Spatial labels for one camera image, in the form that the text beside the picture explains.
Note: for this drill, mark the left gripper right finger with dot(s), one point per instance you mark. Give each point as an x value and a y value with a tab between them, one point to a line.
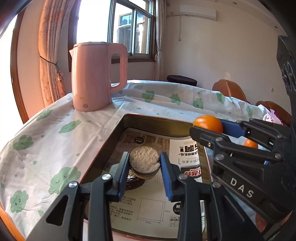
225	219

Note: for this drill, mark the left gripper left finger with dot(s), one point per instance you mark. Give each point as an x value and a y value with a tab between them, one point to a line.
64	218

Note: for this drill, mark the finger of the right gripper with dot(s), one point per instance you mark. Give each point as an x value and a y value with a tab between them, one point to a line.
224	152
266	134

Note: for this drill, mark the smooth orange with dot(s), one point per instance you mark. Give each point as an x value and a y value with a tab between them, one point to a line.
209	122

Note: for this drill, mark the bumpy orange mandarin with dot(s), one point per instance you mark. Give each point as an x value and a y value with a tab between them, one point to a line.
250	143

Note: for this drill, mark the person's right hand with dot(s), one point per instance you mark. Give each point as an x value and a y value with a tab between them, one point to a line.
261	224

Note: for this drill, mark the brown leather sofa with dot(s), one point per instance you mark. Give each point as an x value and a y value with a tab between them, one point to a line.
281	113

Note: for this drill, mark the pink cartoon cup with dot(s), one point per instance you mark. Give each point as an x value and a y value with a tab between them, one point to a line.
271	117

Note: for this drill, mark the pink rectangular tin box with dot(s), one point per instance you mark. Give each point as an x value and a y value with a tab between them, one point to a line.
158	126

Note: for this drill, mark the brown leather armchair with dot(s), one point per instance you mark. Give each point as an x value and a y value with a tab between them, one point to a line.
229	89

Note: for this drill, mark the printed paper sheet in tin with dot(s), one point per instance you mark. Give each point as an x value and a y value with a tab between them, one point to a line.
145	212

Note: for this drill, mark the white green cloud tablecloth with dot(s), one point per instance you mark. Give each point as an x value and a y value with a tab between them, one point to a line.
60	137

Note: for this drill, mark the black round stool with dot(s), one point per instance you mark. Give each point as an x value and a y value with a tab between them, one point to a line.
181	80

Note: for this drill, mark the pale right curtain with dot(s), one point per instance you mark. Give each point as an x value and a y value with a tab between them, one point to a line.
160	37

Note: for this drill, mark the pink electric kettle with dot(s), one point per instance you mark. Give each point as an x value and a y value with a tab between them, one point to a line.
91	74

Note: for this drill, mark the pink left curtain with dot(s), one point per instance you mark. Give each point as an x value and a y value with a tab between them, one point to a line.
54	17

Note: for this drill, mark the white wall air conditioner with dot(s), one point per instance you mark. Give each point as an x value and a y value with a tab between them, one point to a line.
198	11

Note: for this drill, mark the window with frame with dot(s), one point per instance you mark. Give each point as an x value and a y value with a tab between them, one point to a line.
131	23

